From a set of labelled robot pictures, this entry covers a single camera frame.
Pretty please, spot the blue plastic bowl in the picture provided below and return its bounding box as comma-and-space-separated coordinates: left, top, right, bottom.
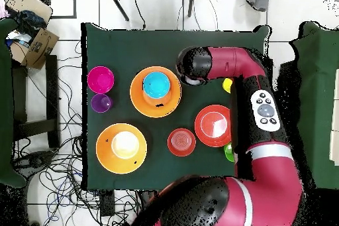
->
142, 71, 171, 99

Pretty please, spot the small red bowl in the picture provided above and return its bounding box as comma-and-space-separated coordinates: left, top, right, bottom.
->
167, 127, 197, 157

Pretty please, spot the large orange bowl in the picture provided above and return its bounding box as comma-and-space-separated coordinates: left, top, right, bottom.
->
129, 66, 183, 119
95, 123, 148, 175

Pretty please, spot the pink plastic bowl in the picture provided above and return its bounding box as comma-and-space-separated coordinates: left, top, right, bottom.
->
87, 66, 115, 95

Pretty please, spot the wide red bowl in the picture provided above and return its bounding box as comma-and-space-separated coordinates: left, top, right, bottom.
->
194, 104, 233, 148

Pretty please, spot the yellow plastic cup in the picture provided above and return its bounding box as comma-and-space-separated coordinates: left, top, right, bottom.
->
222, 78, 234, 94

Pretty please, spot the purple plastic cup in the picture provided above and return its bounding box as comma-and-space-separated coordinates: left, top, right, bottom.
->
90, 93, 114, 114

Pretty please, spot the green plastic cup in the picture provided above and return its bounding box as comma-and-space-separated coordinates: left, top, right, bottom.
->
223, 142, 236, 162

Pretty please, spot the dark green tablecloth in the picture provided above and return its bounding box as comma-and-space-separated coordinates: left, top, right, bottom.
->
81, 23, 271, 192

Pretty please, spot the open cardboard box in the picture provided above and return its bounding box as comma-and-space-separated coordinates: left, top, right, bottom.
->
9, 27, 60, 70

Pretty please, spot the green covered table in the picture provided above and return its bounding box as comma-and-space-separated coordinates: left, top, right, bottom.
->
289, 21, 339, 191
0, 17, 27, 188

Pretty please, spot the dark blue bag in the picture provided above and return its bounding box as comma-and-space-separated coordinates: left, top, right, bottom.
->
14, 9, 48, 37

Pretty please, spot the flat cardboard sheet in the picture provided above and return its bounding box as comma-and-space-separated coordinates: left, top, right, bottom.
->
3, 0, 54, 25

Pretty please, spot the black cable bundle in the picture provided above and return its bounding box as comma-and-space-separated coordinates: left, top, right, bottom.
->
11, 40, 141, 226

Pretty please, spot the black bench frame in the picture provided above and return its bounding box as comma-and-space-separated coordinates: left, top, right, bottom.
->
11, 54, 61, 149

